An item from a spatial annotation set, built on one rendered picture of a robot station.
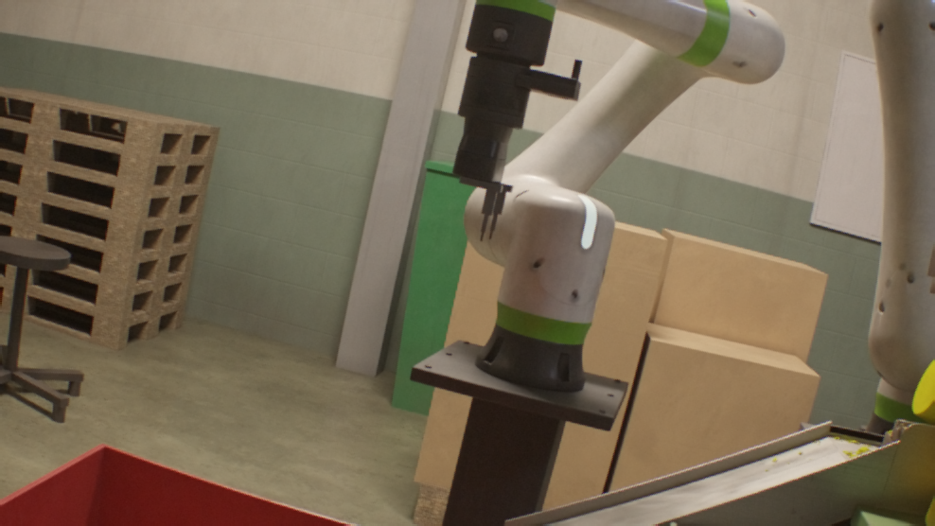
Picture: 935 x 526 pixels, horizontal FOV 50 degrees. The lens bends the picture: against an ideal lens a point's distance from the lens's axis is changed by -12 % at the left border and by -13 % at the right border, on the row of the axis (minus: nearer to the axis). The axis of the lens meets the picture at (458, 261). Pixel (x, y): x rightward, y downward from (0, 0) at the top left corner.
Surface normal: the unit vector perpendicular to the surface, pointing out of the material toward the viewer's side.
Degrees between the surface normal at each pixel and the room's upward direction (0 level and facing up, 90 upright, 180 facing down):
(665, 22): 111
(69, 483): 90
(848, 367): 90
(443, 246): 94
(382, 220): 90
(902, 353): 105
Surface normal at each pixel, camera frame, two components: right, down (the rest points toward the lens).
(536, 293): -0.37, 0.02
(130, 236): -0.14, 0.08
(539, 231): -0.57, -0.05
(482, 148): -0.13, -0.27
